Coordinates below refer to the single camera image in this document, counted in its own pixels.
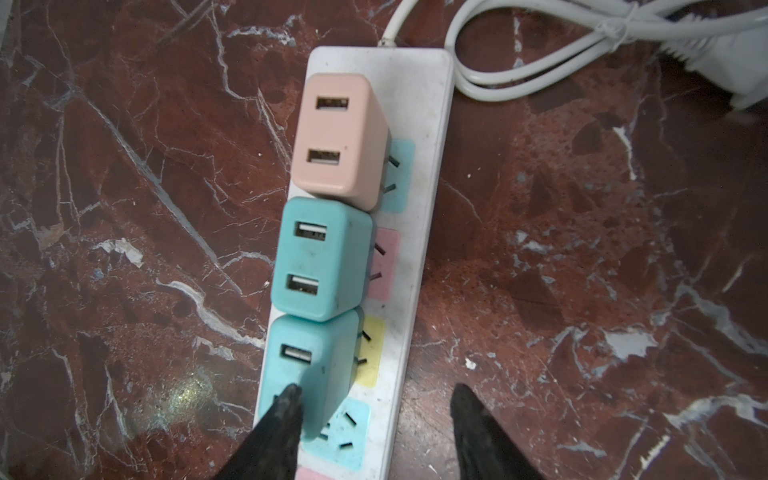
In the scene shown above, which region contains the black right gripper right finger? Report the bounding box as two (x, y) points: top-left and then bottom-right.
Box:
(450, 383), (543, 480)

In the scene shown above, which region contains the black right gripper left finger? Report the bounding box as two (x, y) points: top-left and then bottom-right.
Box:
(213, 384), (303, 480)

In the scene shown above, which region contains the teal cube charger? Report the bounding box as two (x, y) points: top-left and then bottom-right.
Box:
(257, 308), (362, 439)
(271, 196), (375, 322)

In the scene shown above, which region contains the white multicolour power strip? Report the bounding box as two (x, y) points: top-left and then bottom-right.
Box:
(287, 46), (454, 479)

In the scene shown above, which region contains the white power strip cable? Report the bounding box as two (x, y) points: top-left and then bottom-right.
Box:
(377, 0), (421, 49)

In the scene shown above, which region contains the white cord with plug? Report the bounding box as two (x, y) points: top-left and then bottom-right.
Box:
(443, 0), (768, 111)

